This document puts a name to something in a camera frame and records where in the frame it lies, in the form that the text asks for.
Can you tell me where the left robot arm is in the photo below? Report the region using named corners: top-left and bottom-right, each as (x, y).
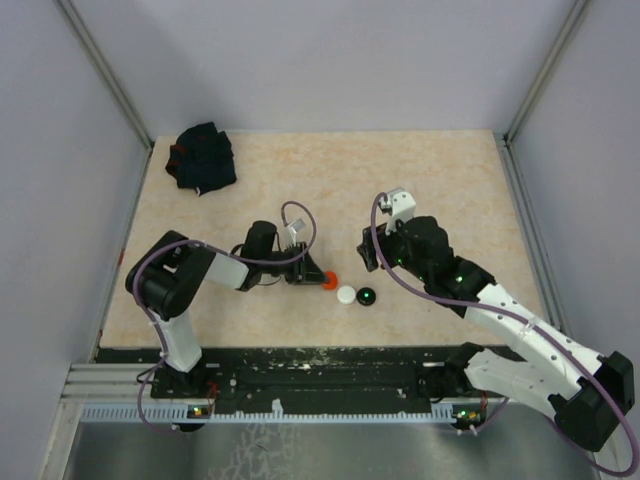
top-left (125, 220), bottom-right (328, 397)

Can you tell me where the white cable duct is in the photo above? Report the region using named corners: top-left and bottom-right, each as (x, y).
top-left (81, 402), bottom-right (480, 424)

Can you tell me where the left aluminium frame post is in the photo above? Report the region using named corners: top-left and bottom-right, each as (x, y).
top-left (53, 0), bottom-right (155, 150)

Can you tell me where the white charging case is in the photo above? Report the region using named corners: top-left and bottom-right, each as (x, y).
top-left (336, 285), bottom-right (357, 305)

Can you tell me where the orange round charging case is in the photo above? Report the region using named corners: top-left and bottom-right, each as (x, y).
top-left (322, 271), bottom-right (339, 291)

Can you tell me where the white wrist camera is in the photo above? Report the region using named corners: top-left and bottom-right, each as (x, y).
top-left (284, 218), bottom-right (306, 248)
top-left (378, 187), bottom-right (416, 236)

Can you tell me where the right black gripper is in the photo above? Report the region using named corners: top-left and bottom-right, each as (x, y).
top-left (357, 212), bottom-right (432, 283)

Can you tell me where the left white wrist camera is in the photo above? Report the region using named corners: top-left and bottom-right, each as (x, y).
top-left (284, 218), bottom-right (306, 248)

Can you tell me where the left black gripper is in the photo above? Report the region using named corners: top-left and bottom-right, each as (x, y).
top-left (260, 241), bottom-right (330, 285)

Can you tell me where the right aluminium frame post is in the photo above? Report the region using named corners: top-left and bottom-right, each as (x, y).
top-left (502, 0), bottom-right (592, 148)

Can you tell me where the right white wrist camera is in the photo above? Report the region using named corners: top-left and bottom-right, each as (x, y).
top-left (378, 187), bottom-right (416, 236)

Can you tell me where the dark crumpled cloth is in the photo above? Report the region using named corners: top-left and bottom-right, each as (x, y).
top-left (165, 122), bottom-right (237, 196)

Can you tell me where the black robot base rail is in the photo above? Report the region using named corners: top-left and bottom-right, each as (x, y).
top-left (94, 342), bottom-right (506, 416)

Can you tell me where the aluminium frame post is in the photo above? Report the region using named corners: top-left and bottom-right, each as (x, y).
top-left (53, 0), bottom-right (155, 150)
top-left (502, 0), bottom-right (592, 148)

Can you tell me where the black round charging case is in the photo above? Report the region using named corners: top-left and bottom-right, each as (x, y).
top-left (356, 287), bottom-right (377, 306)

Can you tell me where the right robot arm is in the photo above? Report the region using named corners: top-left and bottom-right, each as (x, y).
top-left (356, 216), bottom-right (635, 452)

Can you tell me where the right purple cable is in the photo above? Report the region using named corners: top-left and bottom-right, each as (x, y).
top-left (369, 192), bottom-right (640, 475)

